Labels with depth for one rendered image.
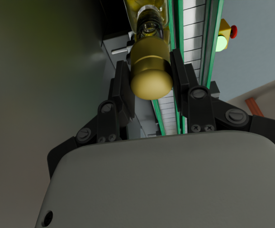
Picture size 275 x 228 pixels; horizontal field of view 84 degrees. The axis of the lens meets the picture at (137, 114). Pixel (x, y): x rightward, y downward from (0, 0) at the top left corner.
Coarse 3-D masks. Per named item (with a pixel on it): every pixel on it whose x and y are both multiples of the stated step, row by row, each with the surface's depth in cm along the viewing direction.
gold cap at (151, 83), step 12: (132, 48) 14; (144, 48) 12; (156, 48) 12; (132, 60) 13; (144, 60) 11; (156, 60) 11; (168, 60) 12; (132, 72) 12; (144, 72) 11; (156, 72) 11; (168, 72) 11; (132, 84) 12; (144, 84) 12; (156, 84) 12; (168, 84) 12; (144, 96) 13; (156, 96) 13
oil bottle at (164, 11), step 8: (128, 0) 19; (136, 0) 18; (144, 0) 18; (152, 0) 18; (160, 0) 18; (128, 8) 19; (136, 8) 19; (160, 8) 19; (168, 8) 20; (128, 16) 20; (136, 16) 19; (168, 16) 20; (136, 24) 20; (168, 24) 22
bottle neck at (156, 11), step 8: (144, 8) 18; (152, 8) 18; (144, 16) 16; (152, 16) 16; (160, 16) 19; (144, 24) 15; (152, 24) 15; (160, 24) 16; (136, 32) 17; (144, 32) 19; (152, 32) 19; (160, 32) 16
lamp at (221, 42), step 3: (219, 36) 47; (222, 36) 47; (219, 39) 46; (222, 39) 46; (225, 39) 46; (219, 42) 46; (222, 42) 46; (225, 42) 46; (219, 45) 47; (222, 45) 47; (225, 45) 47; (216, 48) 48; (219, 48) 48; (222, 48) 48; (216, 51) 49
